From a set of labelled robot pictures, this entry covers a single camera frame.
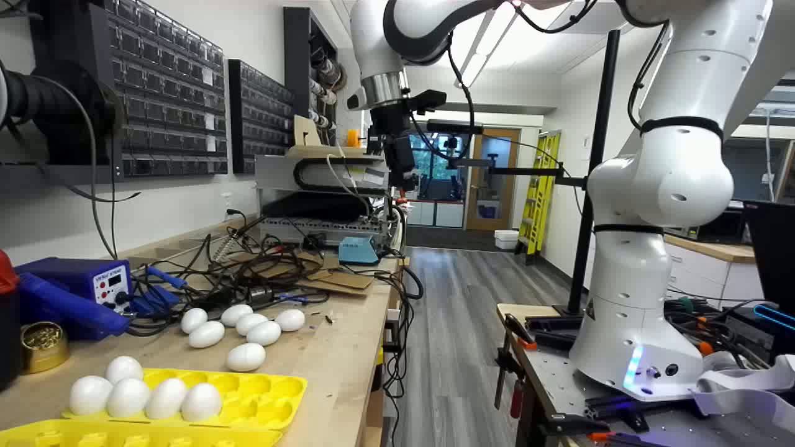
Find light wooden block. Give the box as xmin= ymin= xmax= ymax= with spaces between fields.
xmin=496 ymin=300 xmax=561 ymax=324

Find light plywood piece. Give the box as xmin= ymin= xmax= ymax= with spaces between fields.
xmin=291 ymin=112 xmax=324 ymax=153

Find black laptop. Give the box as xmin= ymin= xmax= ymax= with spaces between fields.
xmin=744 ymin=196 xmax=795 ymax=319

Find blue and black case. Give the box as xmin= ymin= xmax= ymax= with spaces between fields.
xmin=729 ymin=300 xmax=795 ymax=359

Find black hanging cables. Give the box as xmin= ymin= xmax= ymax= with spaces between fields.
xmin=376 ymin=196 xmax=427 ymax=418

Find white cabinet with wooden top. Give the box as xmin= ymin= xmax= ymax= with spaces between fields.
xmin=662 ymin=232 xmax=765 ymax=305

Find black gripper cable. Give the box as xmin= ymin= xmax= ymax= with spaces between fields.
xmin=445 ymin=44 xmax=479 ymax=165

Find black orange clamp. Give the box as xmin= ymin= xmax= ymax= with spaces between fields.
xmin=499 ymin=310 xmax=542 ymax=356

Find blue hot air handle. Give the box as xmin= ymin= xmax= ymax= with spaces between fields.
xmin=15 ymin=270 xmax=113 ymax=342

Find black upright stand pole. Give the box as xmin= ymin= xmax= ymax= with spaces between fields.
xmin=568 ymin=28 xmax=625 ymax=319

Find yellow plastic egg carton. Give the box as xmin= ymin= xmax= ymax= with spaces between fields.
xmin=0 ymin=366 xmax=311 ymax=447

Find teal small box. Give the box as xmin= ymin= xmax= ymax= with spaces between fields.
xmin=335 ymin=236 xmax=384 ymax=268

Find white egg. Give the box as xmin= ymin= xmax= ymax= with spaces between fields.
xmin=145 ymin=377 xmax=191 ymax=422
xmin=104 ymin=356 xmax=147 ymax=388
xmin=186 ymin=319 xmax=230 ymax=350
xmin=220 ymin=300 xmax=256 ymax=328
xmin=235 ymin=310 xmax=272 ymax=339
xmin=67 ymin=374 xmax=114 ymax=418
xmin=224 ymin=340 xmax=268 ymax=374
xmin=247 ymin=320 xmax=283 ymax=347
xmin=179 ymin=305 xmax=211 ymax=336
xmin=104 ymin=377 xmax=155 ymax=421
xmin=179 ymin=380 xmax=226 ymax=426
xmin=275 ymin=309 xmax=309 ymax=336

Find brass tip cleaner pot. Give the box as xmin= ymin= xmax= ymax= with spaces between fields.
xmin=19 ymin=320 xmax=72 ymax=377

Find grey bench machine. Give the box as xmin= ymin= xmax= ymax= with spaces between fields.
xmin=253 ymin=146 xmax=396 ymax=246

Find dark wall tool panel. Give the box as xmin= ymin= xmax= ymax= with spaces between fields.
xmin=282 ymin=6 xmax=343 ymax=153

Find blue soldering station box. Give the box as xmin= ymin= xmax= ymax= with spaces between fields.
xmin=15 ymin=256 xmax=135 ymax=319

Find white crumpled sheet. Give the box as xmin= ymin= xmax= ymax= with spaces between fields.
xmin=694 ymin=350 xmax=795 ymax=397

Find red and black toolbox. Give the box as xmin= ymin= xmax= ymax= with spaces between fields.
xmin=0 ymin=246 xmax=26 ymax=393

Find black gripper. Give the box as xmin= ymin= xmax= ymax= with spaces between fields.
xmin=368 ymin=102 xmax=422 ymax=202

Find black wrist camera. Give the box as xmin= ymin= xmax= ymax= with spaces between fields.
xmin=401 ymin=87 xmax=451 ymax=119

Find black wire spool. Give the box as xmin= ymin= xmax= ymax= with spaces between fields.
xmin=0 ymin=63 xmax=120 ymax=139

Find black horizontal stand boom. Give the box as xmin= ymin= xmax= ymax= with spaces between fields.
xmin=486 ymin=162 xmax=586 ymax=189

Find flat brown wood plates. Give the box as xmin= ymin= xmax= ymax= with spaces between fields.
xmin=297 ymin=268 xmax=379 ymax=300

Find wooden door with window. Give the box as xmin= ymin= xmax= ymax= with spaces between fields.
xmin=468 ymin=124 xmax=522 ymax=234

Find metal robot base table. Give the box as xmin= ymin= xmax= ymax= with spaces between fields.
xmin=496 ymin=305 xmax=795 ymax=447

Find small dark parts drawer cabinet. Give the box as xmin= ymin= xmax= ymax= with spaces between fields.
xmin=226 ymin=58 xmax=298 ymax=177

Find large dark parts drawer cabinet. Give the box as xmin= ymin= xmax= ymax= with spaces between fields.
xmin=86 ymin=0 xmax=231 ymax=181

